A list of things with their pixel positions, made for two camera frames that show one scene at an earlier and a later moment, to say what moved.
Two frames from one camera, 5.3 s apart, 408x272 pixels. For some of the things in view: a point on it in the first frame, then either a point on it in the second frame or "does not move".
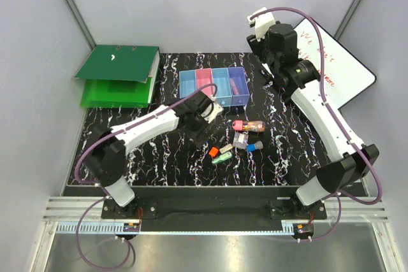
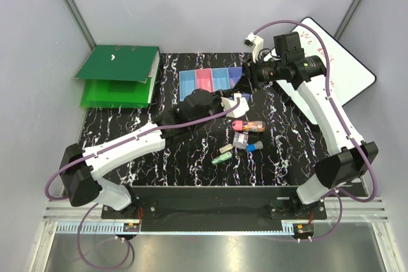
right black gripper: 255,46 → 249,79
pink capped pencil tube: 252,126 does not move
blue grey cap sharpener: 252,147 does not move
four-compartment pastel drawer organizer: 231,83 does not move
